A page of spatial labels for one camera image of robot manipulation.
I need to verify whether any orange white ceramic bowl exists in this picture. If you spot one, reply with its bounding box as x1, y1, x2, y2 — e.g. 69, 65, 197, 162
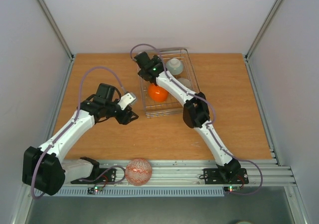
148, 84, 168, 103

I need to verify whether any teal patterned ceramic bowl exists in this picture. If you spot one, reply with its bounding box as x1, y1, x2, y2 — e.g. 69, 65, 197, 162
165, 58, 184, 76

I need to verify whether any chrome wire dish rack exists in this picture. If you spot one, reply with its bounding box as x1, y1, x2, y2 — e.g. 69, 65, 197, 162
139, 47, 200, 118

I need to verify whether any red patterned ceramic bowl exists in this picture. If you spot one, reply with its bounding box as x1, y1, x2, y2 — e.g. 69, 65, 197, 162
125, 158, 152, 186

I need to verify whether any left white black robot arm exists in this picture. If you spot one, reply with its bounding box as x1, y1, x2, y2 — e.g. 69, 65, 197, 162
22, 83, 138, 196

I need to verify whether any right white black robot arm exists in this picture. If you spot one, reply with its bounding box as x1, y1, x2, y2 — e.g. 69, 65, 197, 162
133, 52, 241, 183

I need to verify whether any left small circuit board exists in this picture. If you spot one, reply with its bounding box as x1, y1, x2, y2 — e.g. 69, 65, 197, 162
87, 187, 104, 195

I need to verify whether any small circuit board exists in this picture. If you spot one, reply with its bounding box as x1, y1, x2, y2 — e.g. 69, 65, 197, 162
87, 187, 104, 195
224, 186, 242, 193

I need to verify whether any right small circuit board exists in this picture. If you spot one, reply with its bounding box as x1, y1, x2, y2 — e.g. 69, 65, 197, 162
224, 186, 242, 193

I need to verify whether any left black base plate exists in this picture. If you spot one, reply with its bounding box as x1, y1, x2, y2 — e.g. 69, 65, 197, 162
71, 168, 117, 185

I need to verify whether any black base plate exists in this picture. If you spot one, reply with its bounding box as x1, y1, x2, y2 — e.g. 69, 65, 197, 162
200, 168, 249, 185
71, 168, 117, 185

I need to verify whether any grey slotted cable duct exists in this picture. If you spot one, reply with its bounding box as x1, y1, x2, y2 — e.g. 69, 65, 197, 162
33, 187, 225, 198

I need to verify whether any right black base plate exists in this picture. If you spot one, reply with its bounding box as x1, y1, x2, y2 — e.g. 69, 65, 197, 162
200, 168, 249, 185

